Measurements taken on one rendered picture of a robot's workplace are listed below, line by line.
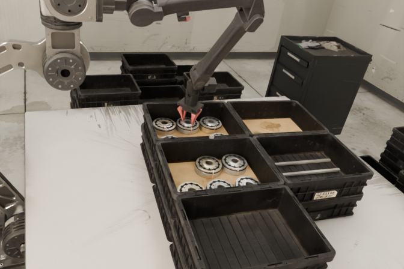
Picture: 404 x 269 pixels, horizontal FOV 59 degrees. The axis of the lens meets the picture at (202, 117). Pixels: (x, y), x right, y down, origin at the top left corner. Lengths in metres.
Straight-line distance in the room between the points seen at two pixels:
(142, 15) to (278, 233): 0.81
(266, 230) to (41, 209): 0.79
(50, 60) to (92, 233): 0.60
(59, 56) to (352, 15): 4.58
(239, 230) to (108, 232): 0.45
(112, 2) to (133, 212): 0.76
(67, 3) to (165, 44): 3.60
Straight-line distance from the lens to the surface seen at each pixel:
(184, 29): 4.62
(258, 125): 1.80
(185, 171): 1.40
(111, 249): 1.29
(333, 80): 3.09
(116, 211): 1.41
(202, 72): 1.42
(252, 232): 1.24
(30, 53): 1.46
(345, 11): 5.55
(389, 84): 5.01
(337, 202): 1.53
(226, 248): 1.17
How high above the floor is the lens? 1.70
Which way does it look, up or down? 30 degrees down
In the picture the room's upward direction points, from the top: 10 degrees clockwise
